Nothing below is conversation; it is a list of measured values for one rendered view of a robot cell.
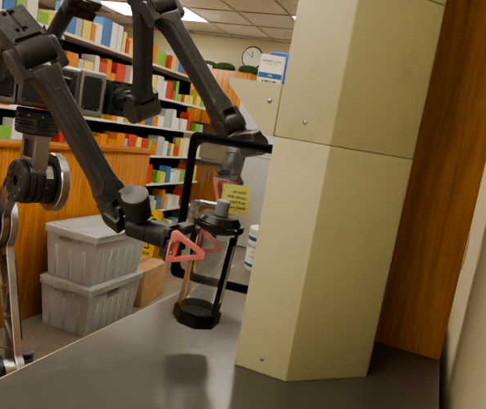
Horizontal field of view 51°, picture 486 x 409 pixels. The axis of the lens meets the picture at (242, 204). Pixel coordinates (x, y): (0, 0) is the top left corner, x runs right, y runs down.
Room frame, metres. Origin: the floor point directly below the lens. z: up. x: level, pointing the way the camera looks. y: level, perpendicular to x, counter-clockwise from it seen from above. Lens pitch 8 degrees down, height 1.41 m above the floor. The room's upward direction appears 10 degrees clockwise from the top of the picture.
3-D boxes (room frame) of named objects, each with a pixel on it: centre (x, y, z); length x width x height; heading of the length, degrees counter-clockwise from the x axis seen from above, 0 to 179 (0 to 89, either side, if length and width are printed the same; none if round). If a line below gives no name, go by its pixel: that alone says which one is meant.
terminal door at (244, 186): (1.32, 0.02, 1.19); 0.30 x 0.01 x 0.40; 77
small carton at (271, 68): (1.08, -0.01, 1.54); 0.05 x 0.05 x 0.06; 86
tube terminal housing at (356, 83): (1.09, -0.21, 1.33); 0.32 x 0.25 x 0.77; 160
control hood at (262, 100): (1.15, -0.04, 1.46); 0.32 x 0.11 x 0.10; 160
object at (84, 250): (3.27, 0.90, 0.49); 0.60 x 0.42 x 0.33; 160
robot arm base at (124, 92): (1.77, 0.46, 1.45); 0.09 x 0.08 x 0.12; 137
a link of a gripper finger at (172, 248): (1.03, 0.10, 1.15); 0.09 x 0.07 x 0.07; 72
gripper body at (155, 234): (1.08, 0.16, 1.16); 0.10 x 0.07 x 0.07; 162
